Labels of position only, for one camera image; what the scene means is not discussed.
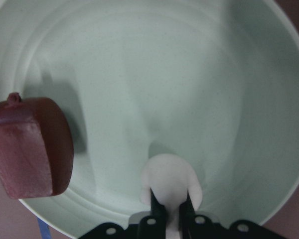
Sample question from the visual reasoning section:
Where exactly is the white steamed bun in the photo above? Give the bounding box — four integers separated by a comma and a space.
140, 154, 203, 239

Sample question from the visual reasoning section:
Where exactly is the light green plate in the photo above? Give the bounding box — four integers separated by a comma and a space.
0, 0, 299, 238

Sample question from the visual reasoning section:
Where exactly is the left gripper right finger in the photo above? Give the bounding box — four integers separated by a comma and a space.
179, 195, 283, 239

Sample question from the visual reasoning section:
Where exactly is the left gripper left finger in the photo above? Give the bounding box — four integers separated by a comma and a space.
80, 192, 167, 239

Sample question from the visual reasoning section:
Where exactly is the brown bun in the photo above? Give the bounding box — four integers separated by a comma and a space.
0, 93, 74, 199

